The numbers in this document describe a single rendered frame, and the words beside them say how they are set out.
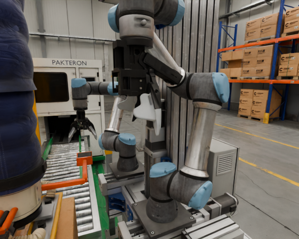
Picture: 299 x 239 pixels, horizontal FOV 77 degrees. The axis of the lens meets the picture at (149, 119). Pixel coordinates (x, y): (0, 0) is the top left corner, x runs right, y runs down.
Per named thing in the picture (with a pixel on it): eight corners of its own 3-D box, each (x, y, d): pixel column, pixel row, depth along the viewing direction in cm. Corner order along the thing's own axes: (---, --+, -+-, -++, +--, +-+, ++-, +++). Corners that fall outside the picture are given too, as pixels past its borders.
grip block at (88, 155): (77, 160, 113) (76, 152, 111) (92, 158, 115) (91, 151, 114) (77, 166, 105) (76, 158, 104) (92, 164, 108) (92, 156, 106)
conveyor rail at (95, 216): (84, 146, 347) (83, 137, 343) (87, 146, 349) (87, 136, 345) (95, 252, 136) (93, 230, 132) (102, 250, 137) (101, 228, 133)
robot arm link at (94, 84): (107, 94, 111) (96, 96, 101) (92, 94, 115) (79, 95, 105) (107, 81, 110) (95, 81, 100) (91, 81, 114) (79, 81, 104)
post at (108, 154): (108, 232, 204) (104, 145, 183) (115, 230, 207) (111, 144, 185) (109, 237, 198) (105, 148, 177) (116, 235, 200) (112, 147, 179)
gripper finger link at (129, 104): (114, 114, 52) (118, 88, 46) (134, 113, 55) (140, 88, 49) (116, 123, 51) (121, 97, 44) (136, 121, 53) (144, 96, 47)
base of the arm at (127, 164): (134, 160, 141) (134, 148, 138) (142, 169, 127) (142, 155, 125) (114, 164, 134) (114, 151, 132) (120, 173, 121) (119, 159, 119)
